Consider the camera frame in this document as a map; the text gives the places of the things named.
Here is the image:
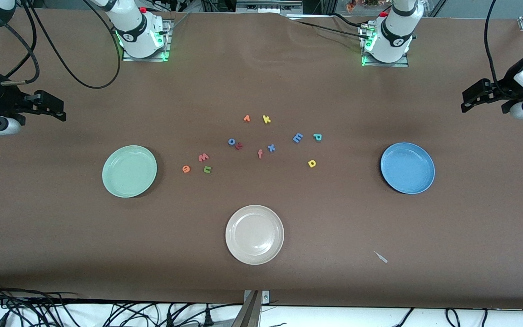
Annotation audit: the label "blue plate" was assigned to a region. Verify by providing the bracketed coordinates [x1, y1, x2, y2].
[380, 142, 436, 195]

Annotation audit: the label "light green plate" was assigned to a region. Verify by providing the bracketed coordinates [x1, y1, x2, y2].
[102, 145, 158, 198]

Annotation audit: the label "brown table cover sheet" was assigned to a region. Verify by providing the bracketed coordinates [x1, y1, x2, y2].
[0, 7, 523, 309]

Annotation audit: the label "orange dried flowers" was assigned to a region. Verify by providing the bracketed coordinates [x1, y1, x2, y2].
[345, 0, 380, 12]

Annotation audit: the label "beige plate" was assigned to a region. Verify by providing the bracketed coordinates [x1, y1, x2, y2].
[225, 205, 285, 265]

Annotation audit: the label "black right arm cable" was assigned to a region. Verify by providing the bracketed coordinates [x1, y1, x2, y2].
[0, 0, 122, 89]

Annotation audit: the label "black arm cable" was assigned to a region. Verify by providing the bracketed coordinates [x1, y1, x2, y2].
[0, 0, 122, 89]
[484, 0, 505, 89]

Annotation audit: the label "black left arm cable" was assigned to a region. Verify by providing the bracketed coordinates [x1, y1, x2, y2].
[484, 0, 505, 89]

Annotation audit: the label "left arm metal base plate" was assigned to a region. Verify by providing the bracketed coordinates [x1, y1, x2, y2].
[360, 25, 410, 68]

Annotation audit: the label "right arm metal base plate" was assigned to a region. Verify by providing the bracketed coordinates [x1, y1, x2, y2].
[122, 19, 173, 62]

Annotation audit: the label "black cable on table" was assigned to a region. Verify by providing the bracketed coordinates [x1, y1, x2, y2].
[330, 13, 371, 29]
[296, 20, 365, 35]

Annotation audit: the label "tangled black floor cables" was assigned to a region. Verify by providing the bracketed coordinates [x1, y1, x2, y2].
[0, 286, 244, 327]

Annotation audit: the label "aluminium frame crossbar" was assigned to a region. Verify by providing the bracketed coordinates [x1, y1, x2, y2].
[237, 0, 303, 14]

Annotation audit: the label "silver table edge bracket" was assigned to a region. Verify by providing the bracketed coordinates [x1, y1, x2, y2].
[243, 290, 270, 304]

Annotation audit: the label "grey metal post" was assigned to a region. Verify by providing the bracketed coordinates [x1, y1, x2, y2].
[232, 291, 262, 327]

